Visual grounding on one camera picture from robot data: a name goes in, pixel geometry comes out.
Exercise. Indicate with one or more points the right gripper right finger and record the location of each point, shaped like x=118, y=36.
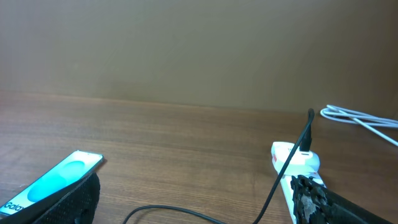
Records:
x=315, y=204

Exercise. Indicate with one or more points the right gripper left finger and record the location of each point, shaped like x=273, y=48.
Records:
x=75, y=203

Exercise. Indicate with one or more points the white power strip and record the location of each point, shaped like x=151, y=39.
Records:
x=302, y=163

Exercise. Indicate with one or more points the teal Galaxy smartphone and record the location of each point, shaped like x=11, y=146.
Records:
x=71, y=169

